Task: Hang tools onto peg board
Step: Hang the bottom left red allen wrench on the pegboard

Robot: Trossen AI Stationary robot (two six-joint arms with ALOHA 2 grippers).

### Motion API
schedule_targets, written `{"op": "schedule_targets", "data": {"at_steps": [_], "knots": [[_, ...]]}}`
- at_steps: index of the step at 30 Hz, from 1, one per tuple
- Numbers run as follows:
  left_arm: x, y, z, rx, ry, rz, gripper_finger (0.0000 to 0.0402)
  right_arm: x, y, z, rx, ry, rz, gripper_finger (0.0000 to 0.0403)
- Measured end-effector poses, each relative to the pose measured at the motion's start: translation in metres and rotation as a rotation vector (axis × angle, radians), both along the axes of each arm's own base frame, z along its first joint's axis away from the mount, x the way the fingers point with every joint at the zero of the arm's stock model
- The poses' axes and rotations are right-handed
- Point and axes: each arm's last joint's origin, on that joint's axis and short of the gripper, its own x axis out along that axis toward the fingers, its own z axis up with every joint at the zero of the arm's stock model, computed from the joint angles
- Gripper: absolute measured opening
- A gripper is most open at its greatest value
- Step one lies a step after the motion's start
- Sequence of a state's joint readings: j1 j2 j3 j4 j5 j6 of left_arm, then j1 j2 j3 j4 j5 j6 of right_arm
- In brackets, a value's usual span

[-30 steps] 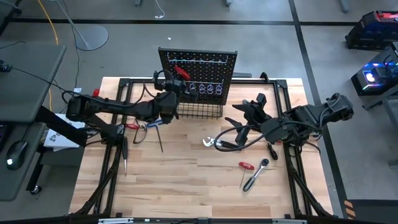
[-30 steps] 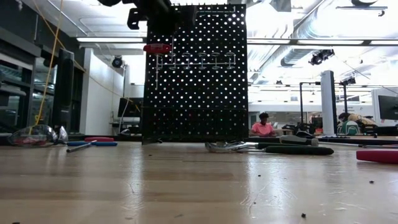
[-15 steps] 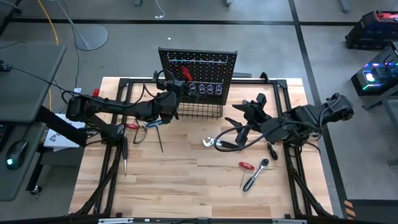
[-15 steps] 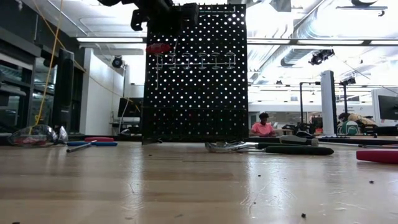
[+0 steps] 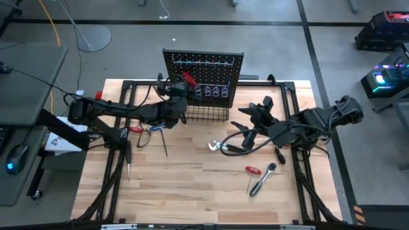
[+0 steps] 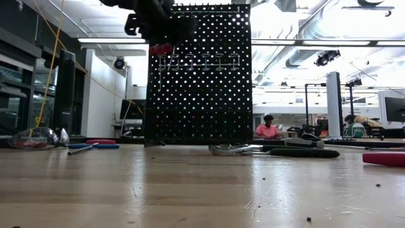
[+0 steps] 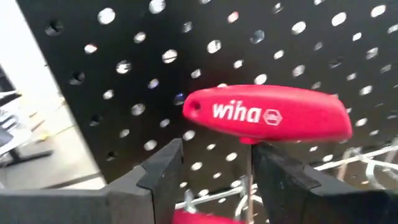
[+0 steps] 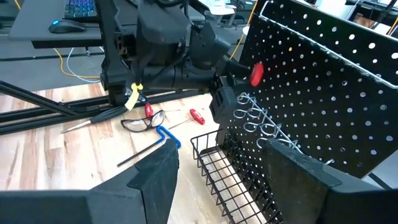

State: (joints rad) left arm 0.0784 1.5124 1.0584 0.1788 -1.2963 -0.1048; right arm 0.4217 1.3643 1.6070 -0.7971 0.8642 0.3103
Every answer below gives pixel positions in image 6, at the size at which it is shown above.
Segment yellow cable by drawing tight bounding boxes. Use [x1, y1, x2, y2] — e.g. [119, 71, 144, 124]
[30, 0, 66, 137]

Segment blue T-handle hex key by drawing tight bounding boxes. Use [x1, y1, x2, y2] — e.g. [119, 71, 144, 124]
[67, 142, 120, 156]

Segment black metal pegboard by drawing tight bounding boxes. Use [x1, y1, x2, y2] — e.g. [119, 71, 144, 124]
[144, 3, 253, 148]

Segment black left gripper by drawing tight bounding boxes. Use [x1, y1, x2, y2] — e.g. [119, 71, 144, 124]
[99, 0, 197, 45]

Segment black pipe stand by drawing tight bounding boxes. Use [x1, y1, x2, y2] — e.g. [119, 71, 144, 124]
[304, 82, 328, 127]

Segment ceiling light strip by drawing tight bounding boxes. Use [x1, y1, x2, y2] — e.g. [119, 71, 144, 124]
[77, 37, 147, 44]
[302, 40, 371, 46]

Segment person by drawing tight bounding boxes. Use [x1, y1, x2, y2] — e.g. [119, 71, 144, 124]
[252, 113, 282, 141]
[343, 113, 385, 139]

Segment white column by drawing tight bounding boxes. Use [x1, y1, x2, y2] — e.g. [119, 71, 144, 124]
[326, 71, 344, 137]

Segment black ceiling spotlight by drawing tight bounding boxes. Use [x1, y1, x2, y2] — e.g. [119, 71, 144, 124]
[314, 49, 342, 67]
[113, 56, 127, 70]

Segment clear safety glasses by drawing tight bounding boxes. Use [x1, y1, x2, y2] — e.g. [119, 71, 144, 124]
[8, 126, 70, 150]

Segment black monitor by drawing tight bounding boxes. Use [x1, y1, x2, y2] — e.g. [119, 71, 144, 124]
[384, 96, 405, 124]
[119, 99, 147, 120]

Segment silver pliers with black handles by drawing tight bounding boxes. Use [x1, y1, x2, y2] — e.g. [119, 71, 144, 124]
[208, 142, 341, 159]

